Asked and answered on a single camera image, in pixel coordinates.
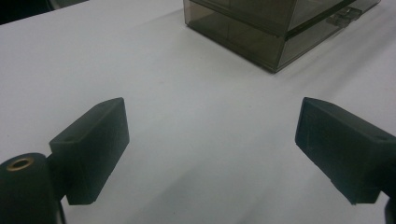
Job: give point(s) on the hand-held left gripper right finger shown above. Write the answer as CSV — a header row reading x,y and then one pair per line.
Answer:
x,y
339,149

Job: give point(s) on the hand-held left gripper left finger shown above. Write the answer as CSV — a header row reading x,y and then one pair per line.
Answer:
x,y
93,149

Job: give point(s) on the smoky clear drawer box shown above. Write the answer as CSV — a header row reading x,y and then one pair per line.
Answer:
x,y
243,28

